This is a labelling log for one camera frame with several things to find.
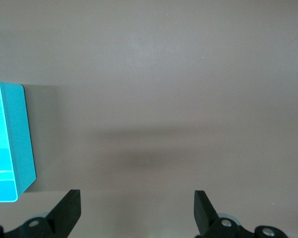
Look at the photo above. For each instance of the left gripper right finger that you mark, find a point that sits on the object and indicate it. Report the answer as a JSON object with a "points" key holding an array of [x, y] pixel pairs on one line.
{"points": [[206, 218]]}

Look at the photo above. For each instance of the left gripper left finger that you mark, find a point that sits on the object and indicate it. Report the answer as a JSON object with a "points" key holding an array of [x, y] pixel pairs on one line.
{"points": [[62, 218]]}

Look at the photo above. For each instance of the teal plastic bin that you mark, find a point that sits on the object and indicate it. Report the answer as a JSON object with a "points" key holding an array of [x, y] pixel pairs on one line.
{"points": [[15, 136]]}

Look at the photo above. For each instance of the brown table cover sheet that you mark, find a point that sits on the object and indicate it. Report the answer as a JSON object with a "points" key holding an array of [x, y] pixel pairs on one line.
{"points": [[164, 74]]}

